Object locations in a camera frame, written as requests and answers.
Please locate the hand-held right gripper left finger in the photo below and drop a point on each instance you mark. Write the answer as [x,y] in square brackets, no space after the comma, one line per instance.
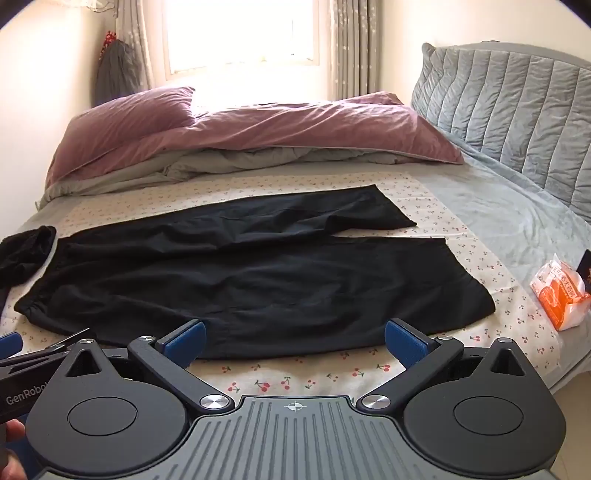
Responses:
[188,349]

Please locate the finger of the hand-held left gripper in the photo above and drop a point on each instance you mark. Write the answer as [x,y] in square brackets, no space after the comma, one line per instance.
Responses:
[9,344]
[69,340]

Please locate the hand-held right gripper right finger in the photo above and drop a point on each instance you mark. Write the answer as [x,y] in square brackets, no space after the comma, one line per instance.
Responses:
[406,347]

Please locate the black pants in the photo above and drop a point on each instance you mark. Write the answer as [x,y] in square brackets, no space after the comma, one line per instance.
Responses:
[258,281]

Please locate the person's left hand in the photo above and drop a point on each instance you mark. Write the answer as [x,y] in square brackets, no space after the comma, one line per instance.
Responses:
[11,431]

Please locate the cherry print sheet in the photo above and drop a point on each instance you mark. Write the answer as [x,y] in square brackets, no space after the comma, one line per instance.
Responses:
[443,304]

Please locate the dark crumpled cloth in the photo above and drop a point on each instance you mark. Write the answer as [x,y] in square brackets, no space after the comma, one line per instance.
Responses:
[25,251]

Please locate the orange and white packet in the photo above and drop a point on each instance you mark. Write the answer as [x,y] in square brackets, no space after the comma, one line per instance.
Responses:
[561,295]

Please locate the grey blanket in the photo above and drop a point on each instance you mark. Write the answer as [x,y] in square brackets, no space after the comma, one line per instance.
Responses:
[207,161]

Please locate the pink pillow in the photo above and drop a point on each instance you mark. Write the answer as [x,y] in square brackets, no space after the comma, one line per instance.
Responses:
[124,115]

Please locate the grey quilted headboard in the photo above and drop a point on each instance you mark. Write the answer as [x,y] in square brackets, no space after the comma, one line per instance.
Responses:
[508,97]

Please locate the grey hanging garment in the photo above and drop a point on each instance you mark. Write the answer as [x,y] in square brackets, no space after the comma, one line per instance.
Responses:
[117,69]

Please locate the red dotted cloth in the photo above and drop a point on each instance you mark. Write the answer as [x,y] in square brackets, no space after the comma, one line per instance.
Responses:
[109,40]

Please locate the grey patterned curtain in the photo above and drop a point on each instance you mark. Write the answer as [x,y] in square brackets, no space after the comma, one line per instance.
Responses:
[134,41]
[353,48]

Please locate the window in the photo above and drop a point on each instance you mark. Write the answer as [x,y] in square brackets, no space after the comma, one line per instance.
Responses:
[240,34]

